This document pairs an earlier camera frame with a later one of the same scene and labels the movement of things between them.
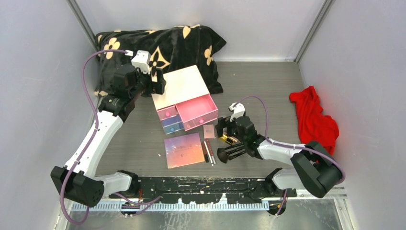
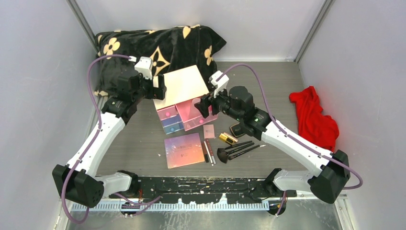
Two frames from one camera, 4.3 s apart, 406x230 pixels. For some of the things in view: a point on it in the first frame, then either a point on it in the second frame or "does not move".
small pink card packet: [208, 131] does not move
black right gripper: [222, 123] -> [203, 105]
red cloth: [312, 125] does not move
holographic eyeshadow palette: [183, 150] does not move
